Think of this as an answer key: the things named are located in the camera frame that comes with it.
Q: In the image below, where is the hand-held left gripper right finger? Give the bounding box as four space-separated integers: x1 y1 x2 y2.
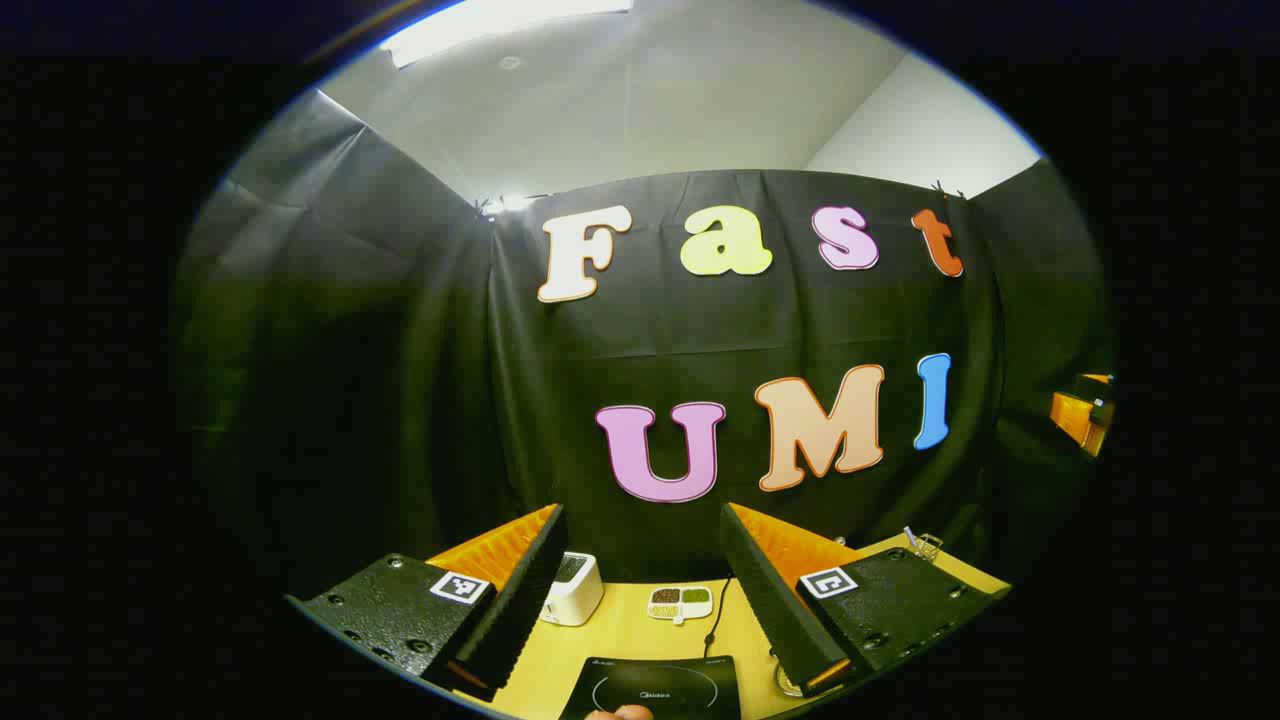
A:
720 502 1011 698

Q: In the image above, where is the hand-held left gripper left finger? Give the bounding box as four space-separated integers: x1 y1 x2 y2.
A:
285 504 568 701

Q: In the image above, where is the black induction cooktop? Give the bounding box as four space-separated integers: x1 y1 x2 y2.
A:
558 655 743 720

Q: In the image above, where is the white toaster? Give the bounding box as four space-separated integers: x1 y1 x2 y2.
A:
540 552 605 627

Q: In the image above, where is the white divided dish of beans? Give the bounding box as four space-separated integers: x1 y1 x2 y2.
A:
647 586 714 626

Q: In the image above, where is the black power cable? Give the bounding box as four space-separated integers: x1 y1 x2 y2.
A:
703 575 736 658

